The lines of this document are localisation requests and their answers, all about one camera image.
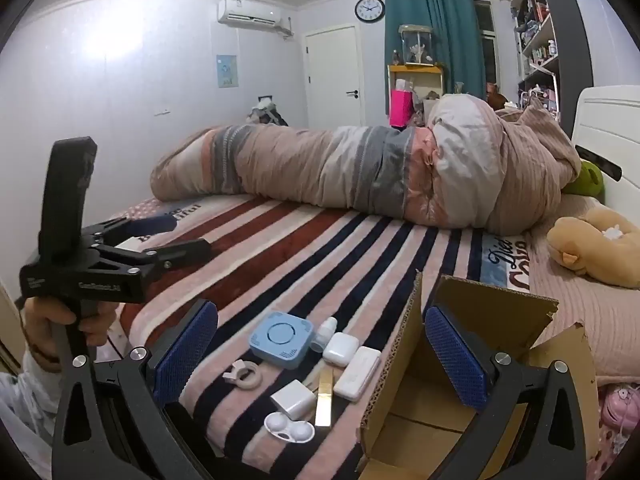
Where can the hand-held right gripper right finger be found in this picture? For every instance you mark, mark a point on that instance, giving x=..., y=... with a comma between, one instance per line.
x=456, y=356

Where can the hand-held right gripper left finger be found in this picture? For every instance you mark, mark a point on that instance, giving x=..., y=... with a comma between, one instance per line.
x=185, y=352

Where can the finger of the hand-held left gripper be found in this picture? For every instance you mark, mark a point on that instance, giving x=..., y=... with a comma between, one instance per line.
x=180, y=251
x=155, y=223

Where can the person's left forearm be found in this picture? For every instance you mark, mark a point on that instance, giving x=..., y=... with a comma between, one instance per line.
x=22, y=405

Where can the person's left hand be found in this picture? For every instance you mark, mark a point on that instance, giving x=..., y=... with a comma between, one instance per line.
x=45, y=321

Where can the cardboard box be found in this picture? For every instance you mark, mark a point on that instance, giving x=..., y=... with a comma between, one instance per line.
x=400, y=360

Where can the blue square device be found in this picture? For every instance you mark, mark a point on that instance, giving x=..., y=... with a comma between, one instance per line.
x=281, y=338

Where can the white rectangular case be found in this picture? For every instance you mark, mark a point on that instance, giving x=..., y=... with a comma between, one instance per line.
x=356, y=374

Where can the white earbuds case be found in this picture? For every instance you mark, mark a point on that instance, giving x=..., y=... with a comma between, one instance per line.
x=341, y=348

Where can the white charger cube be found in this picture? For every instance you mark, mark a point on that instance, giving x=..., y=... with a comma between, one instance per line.
x=292, y=397

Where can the white contact lens case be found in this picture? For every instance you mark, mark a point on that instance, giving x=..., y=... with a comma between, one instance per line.
x=290, y=428

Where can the small white bottle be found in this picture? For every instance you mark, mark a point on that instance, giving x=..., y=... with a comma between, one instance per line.
x=325, y=332

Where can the gold flat bar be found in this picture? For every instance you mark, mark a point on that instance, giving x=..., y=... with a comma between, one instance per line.
x=325, y=400

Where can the striped blanket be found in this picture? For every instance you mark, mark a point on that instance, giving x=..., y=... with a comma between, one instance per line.
x=320, y=260

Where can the pink bed sheet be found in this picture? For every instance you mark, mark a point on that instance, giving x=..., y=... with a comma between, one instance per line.
x=595, y=320

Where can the pink cartoon pillow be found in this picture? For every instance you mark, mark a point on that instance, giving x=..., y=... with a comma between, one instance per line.
x=622, y=410

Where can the tan plush toy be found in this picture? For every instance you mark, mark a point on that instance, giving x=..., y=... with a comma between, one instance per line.
x=595, y=245

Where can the rolled pink grey duvet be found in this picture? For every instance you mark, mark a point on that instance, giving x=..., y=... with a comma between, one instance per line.
x=350, y=165

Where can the green plush toy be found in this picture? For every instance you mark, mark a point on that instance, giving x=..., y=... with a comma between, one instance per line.
x=587, y=180

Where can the white door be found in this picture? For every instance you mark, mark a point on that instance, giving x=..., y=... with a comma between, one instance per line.
x=332, y=77

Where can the white air conditioner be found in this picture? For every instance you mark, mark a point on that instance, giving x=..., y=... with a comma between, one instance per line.
x=247, y=12

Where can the pink bag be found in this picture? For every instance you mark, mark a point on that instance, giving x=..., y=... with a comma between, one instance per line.
x=401, y=107

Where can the brown plush toy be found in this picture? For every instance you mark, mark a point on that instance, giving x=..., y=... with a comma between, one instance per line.
x=495, y=96

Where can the white headboard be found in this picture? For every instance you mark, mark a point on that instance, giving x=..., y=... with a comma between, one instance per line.
x=610, y=120

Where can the yellow table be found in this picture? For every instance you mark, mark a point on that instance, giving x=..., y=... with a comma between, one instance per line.
x=415, y=69

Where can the teal curtain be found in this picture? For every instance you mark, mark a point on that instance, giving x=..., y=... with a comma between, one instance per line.
x=435, y=45

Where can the glass display tank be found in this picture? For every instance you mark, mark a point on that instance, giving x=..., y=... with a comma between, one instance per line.
x=416, y=45

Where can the dark bookshelf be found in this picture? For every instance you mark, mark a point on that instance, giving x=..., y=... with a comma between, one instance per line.
x=562, y=25

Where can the blue wall poster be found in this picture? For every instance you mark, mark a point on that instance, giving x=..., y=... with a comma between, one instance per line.
x=226, y=70

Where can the round wall clock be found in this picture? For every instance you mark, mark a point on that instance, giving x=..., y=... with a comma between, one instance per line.
x=369, y=10

